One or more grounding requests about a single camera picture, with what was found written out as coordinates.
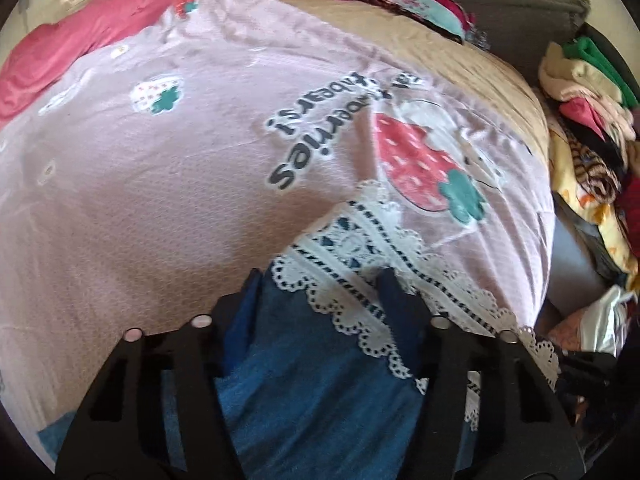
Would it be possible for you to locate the blue denim garment with lace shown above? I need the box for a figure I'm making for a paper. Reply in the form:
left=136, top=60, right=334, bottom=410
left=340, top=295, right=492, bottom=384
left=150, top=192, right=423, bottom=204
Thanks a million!
left=37, top=179, right=560, bottom=480

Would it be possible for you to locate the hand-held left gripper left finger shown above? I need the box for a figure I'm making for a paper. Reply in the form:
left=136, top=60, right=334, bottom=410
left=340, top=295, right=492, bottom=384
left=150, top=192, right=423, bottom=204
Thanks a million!
left=54, top=268, right=264, bottom=480

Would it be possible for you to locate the coral pink blanket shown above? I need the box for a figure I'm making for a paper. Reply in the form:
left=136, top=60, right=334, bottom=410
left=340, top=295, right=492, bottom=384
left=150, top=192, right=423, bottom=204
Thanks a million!
left=0, top=0, right=353, bottom=123

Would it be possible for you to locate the beige mattress cover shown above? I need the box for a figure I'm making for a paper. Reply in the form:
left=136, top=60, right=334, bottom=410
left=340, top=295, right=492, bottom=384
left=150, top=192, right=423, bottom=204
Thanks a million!
left=282, top=0, right=551, bottom=206

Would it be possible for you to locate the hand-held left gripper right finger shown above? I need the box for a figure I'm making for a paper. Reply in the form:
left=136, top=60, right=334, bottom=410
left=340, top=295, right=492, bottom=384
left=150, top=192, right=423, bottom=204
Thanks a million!
left=376, top=268, right=587, bottom=480

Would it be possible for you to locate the pink strawberry printed bed sheet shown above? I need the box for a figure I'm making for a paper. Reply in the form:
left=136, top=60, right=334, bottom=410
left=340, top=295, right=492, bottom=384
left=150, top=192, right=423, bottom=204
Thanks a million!
left=0, top=0, right=557, bottom=463

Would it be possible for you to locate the heap of mixed colourful clothes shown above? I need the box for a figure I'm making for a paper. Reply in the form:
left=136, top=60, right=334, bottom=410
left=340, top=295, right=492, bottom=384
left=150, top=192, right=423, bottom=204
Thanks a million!
left=536, top=22, right=640, bottom=413

